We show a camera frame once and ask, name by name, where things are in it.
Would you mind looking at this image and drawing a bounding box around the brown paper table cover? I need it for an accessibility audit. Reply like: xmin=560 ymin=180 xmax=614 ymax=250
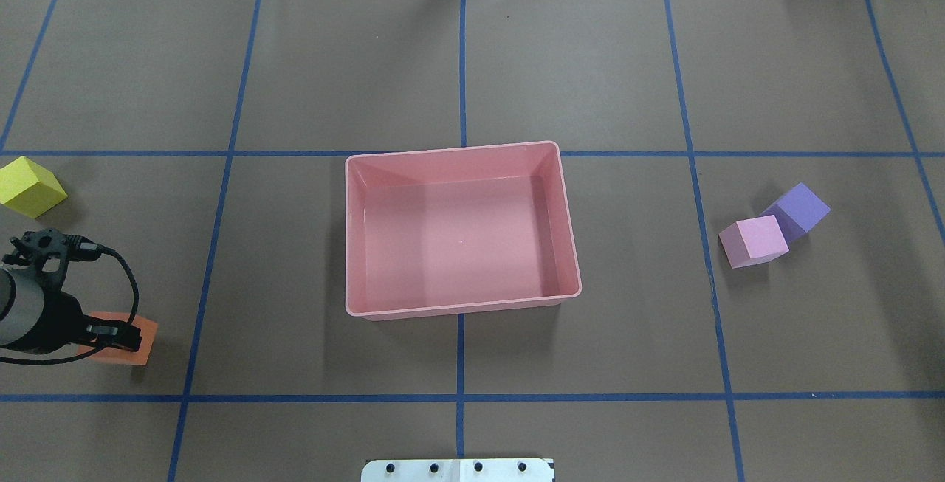
xmin=2 ymin=0 xmax=943 ymax=481

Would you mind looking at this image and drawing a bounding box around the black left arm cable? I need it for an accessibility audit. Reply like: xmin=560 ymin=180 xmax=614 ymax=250
xmin=0 ymin=242 xmax=140 ymax=365

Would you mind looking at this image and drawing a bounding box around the pink plastic bin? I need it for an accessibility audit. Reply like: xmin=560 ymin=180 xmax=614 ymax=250
xmin=344 ymin=141 xmax=582 ymax=321

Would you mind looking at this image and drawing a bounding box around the pink foam block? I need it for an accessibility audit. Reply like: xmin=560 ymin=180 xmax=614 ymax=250
xmin=718 ymin=214 xmax=790 ymax=268

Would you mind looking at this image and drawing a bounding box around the yellow foam block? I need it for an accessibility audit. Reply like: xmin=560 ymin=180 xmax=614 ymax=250
xmin=1 ymin=156 xmax=68 ymax=219

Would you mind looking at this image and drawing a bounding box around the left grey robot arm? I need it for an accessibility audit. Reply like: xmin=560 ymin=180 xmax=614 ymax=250
xmin=1 ymin=268 xmax=144 ymax=355

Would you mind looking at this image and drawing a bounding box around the orange foam block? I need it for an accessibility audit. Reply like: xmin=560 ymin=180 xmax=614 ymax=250
xmin=87 ymin=316 xmax=158 ymax=365

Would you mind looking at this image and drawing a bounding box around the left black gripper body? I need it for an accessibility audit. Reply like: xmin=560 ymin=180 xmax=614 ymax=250
xmin=30 ymin=290 xmax=91 ymax=354

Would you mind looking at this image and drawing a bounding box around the purple foam block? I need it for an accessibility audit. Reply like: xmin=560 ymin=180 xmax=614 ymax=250
xmin=759 ymin=182 xmax=831 ymax=244

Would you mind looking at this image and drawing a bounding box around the white mounting plate with bolts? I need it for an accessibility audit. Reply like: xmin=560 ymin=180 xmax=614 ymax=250
xmin=360 ymin=458 xmax=557 ymax=481

